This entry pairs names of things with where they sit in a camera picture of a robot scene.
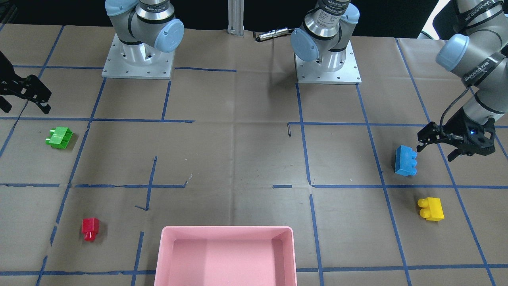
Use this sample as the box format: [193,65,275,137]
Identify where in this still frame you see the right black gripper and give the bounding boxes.
[0,53,52,114]

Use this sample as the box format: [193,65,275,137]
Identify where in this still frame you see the silver cable connector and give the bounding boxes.
[253,27,294,43]

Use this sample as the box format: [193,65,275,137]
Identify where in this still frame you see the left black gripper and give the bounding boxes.
[417,108,496,162]

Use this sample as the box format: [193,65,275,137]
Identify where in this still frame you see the aluminium frame post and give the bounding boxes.
[227,0,244,38]

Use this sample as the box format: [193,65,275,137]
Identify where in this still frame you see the blue toy block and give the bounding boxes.
[395,145,417,177]

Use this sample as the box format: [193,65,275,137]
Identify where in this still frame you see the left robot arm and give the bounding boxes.
[291,0,507,161]

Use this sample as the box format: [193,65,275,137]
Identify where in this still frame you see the red toy block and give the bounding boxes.
[81,217,100,242]

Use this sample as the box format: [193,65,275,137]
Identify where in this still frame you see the pink plastic box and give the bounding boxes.
[154,226,298,286]

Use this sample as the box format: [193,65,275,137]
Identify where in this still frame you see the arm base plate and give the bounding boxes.
[294,42,362,85]
[102,34,175,80]

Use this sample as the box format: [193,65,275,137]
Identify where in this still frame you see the yellow toy block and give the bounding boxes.
[417,197,445,222]

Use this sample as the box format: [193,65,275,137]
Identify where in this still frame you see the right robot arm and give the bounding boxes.
[0,0,185,114]

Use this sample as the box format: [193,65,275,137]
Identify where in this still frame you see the green toy block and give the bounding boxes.
[45,126,74,149]

